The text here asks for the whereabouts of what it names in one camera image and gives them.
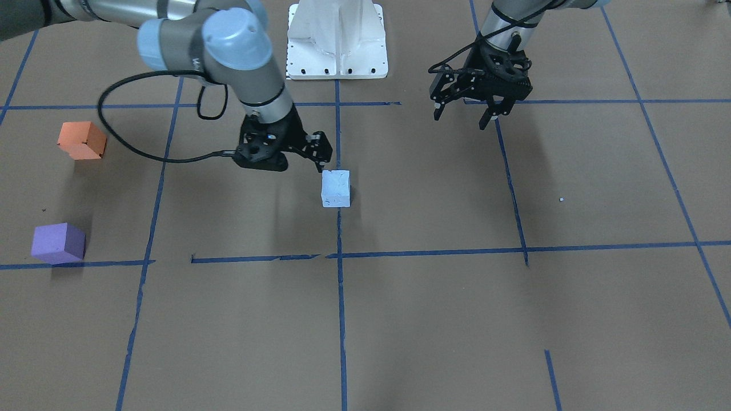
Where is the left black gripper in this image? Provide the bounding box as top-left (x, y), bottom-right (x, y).
top-left (428, 41), bottom-right (533, 131)

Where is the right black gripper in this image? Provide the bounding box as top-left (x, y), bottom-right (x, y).
top-left (233, 106), bottom-right (332, 174)

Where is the light blue foam block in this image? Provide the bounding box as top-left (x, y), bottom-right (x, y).
top-left (321, 170), bottom-right (351, 208)

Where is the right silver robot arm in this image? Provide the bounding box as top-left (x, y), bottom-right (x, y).
top-left (2, 1), bottom-right (332, 172)

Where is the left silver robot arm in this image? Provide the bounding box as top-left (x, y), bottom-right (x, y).
top-left (428, 1), bottom-right (608, 130)

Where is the orange foam block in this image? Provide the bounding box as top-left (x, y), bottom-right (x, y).
top-left (57, 120), bottom-right (107, 160)

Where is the purple foam block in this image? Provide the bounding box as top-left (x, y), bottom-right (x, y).
top-left (30, 222), bottom-right (86, 265)

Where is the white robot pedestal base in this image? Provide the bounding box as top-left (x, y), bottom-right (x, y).
top-left (286, 1), bottom-right (389, 80)

